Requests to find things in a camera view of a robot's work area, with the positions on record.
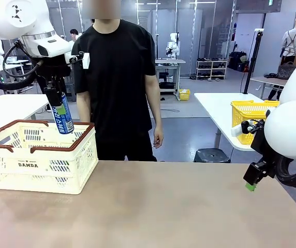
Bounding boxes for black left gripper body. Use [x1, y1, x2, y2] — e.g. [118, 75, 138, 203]
[31, 54, 73, 89]

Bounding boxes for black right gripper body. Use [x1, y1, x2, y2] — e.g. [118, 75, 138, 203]
[250, 123, 280, 179]

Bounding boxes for blue drink can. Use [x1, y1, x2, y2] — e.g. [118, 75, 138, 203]
[50, 92, 75, 135]

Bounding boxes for person's right forearm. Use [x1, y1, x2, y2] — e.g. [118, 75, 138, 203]
[77, 102, 91, 123]

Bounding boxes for person's left forearm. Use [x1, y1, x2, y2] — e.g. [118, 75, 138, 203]
[149, 98, 163, 129]

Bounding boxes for yellow plastic basket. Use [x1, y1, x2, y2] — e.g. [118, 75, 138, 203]
[230, 100, 280, 145]

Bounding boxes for dark wicker basket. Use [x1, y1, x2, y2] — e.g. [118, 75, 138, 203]
[277, 61, 296, 80]

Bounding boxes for person's left hand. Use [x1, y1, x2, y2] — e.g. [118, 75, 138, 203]
[152, 126, 165, 149]

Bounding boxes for white work table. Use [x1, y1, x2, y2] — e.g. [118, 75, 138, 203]
[0, 94, 50, 138]

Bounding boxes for black stool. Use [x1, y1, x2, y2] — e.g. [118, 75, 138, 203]
[194, 148, 232, 164]

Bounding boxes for person in black t-shirt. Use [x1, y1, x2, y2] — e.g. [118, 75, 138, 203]
[71, 0, 162, 162]

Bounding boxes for white side table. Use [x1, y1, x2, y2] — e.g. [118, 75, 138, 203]
[194, 92, 265, 152]

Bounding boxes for black bags pile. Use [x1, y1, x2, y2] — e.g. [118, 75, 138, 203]
[229, 51, 249, 72]

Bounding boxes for black tripod white head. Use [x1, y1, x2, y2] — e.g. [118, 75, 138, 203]
[243, 28, 264, 95]

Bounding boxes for white shoe rack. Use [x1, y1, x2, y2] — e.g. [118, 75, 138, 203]
[196, 57, 228, 80]

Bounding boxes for grey background desk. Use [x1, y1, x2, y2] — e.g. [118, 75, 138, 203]
[155, 58, 186, 94]

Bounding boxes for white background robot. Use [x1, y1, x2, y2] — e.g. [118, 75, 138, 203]
[165, 33, 180, 59]

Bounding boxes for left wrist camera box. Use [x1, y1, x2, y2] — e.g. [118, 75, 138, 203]
[69, 51, 91, 70]

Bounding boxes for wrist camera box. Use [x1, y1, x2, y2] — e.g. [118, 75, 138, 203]
[69, 51, 91, 70]
[230, 119, 264, 137]

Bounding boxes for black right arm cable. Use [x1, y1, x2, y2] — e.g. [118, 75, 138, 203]
[276, 154, 296, 188]

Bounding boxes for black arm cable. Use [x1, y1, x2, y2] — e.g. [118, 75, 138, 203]
[0, 40, 46, 91]
[276, 154, 296, 188]

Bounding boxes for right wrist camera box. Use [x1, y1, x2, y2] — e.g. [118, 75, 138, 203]
[230, 119, 264, 137]

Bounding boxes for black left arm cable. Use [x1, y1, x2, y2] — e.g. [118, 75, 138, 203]
[0, 40, 46, 91]

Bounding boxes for cream basket brown handles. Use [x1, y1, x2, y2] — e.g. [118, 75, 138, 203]
[0, 119, 99, 195]

